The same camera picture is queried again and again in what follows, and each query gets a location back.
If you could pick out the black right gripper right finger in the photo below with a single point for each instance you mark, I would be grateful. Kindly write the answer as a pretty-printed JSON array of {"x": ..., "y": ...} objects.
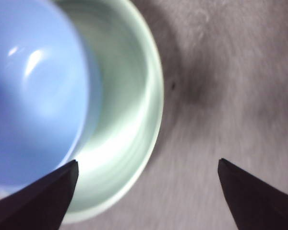
[{"x": 254, "y": 196}]

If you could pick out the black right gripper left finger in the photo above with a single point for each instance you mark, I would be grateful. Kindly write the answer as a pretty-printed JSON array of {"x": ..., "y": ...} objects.
[{"x": 43, "y": 198}]

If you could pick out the blue bowl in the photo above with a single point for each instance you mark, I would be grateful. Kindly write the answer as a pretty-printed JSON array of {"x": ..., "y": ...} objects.
[{"x": 38, "y": 95}]

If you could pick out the green plate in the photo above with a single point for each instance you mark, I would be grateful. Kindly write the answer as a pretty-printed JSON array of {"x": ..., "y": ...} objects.
[{"x": 124, "y": 100}]

